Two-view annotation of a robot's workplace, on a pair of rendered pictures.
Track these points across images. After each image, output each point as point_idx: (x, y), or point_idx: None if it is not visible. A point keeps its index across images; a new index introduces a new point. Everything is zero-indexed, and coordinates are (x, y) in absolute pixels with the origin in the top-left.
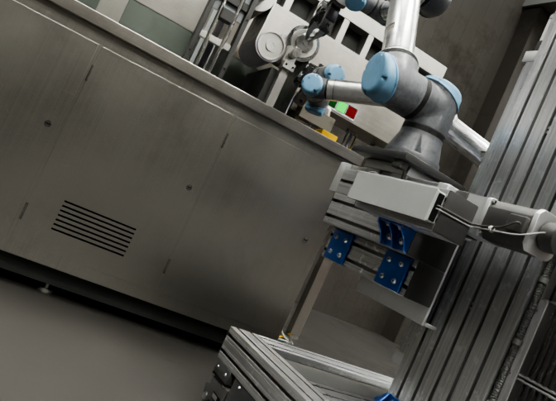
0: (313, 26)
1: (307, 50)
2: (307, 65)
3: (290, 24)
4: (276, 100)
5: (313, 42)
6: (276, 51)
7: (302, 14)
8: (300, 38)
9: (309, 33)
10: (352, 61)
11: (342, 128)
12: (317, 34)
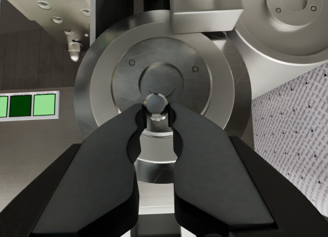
0: (207, 168)
1: (130, 53)
2: (94, 22)
3: (164, 191)
4: (129, 5)
5: (120, 110)
6: None
7: (146, 223)
8: (197, 89)
9: (189, 114)
10: (11, 199)
11: None
12: (129, 137)
